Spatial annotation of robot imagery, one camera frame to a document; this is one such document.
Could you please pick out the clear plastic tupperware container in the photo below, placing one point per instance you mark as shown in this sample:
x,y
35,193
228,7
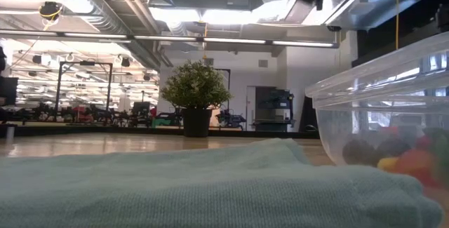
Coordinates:
x,y
350,91

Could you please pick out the black aluminium table frame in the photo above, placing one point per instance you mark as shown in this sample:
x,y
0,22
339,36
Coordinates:
x,y
122,129

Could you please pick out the black metal stand frame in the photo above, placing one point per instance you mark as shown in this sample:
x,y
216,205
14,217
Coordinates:
x,y
60,91

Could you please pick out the small yellow toy pepper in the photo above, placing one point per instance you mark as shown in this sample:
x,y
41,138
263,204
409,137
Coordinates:
x,y
387,163

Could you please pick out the round dark toy berry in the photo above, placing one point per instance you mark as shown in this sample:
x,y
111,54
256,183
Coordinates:
x,y
359,152
393,147

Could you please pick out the black ceiling spotlight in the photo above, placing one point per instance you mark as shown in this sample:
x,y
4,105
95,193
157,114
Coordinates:
x,y
125,62

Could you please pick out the black curtain panel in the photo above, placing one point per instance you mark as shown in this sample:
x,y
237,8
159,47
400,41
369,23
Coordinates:
x,y
308,115

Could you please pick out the black computer monitor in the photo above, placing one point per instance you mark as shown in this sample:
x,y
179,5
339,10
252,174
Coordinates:
x,y
8,91

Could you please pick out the thin black metal frame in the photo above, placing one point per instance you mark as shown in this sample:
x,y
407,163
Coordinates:
x,y
229,80

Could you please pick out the green storage bin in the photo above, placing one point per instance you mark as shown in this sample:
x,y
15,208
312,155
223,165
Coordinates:
x,y
163,122

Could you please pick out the long ceiling light bar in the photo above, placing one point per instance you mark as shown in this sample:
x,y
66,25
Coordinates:
x,y
231,40

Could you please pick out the grey blue equipment cart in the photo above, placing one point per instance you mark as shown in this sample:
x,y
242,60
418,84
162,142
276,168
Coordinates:
x,y
273,105

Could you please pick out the black office chair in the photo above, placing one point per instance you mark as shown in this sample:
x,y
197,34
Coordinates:
x,y
141,108

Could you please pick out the artificial green potted plant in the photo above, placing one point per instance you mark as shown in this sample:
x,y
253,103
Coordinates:
x,y
196,87

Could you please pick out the large red toy strawberry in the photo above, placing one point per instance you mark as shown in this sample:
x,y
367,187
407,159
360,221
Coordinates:
x,y
417,166

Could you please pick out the silver rectangular ceiling duct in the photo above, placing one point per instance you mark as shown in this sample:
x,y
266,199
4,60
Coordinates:
x,y
372,10

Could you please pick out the folded pale green cloth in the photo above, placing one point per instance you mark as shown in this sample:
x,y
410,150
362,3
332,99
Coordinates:
x,y
210,193

